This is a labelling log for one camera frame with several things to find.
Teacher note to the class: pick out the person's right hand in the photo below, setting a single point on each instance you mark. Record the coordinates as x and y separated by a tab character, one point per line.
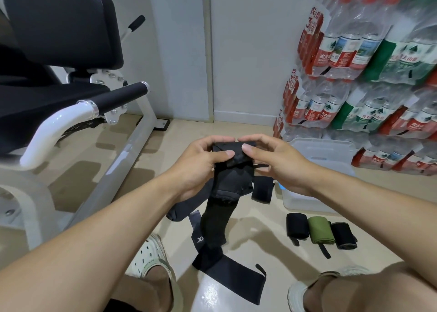
286	166

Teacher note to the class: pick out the person's left hand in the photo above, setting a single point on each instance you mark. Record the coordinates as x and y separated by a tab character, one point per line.
191	166

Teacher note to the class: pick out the person's left thumb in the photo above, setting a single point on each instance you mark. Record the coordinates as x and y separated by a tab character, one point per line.
221	155

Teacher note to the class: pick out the person's right thumb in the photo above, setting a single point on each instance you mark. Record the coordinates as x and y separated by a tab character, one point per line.
252	153

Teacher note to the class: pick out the long black wrist wrap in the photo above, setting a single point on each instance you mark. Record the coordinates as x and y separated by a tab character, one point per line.
225	199

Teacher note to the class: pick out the person's left forearm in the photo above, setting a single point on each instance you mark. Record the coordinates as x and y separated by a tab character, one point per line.
85	243

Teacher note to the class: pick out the person's right forearm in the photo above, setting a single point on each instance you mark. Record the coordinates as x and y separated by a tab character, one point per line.
368	206

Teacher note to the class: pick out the small rolled black wrap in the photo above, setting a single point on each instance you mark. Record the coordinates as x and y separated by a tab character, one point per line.
263	189

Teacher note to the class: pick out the dark grey wrist wrap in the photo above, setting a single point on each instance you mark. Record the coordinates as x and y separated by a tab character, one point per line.
181	210

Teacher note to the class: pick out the clear plastic storage box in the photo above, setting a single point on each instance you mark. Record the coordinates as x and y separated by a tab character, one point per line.
300	201

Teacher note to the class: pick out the clear plastic box lid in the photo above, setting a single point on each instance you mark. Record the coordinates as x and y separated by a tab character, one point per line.
324	151

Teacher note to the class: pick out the rolled black wrist wrap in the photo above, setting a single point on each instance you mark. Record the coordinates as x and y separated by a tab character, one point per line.
297	224
344	235

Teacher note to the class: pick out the rolled green wrist wrap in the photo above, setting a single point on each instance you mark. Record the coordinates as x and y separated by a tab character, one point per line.
320	230

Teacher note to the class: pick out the person's left white clog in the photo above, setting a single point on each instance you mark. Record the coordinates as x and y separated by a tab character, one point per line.
150	255

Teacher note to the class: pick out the person's white clog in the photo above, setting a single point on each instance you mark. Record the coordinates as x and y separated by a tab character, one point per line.
300	293
150	255

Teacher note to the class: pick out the stack of water bottle packs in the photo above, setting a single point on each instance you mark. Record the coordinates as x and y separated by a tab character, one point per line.
362	59

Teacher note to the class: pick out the person's right white clog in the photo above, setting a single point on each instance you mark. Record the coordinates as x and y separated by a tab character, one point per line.
300	293

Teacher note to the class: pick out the person's left leg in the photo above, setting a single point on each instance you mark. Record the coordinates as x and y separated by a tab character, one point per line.
150	291

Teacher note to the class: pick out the person's leg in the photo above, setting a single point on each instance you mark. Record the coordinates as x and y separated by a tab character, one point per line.
150	291
375	288

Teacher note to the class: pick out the thin lever with black grip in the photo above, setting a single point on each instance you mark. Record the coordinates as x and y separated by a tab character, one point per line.
135	24

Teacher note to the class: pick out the person's right leg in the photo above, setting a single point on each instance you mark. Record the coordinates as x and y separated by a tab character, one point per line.
375	288

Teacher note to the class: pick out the black gym machine seat pad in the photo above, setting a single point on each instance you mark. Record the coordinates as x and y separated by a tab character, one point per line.
37	107

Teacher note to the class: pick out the black gym machine back pad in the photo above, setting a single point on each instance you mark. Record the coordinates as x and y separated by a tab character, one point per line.
65	25

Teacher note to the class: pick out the white gym machine frame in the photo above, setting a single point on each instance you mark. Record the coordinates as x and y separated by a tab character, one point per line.
112	165

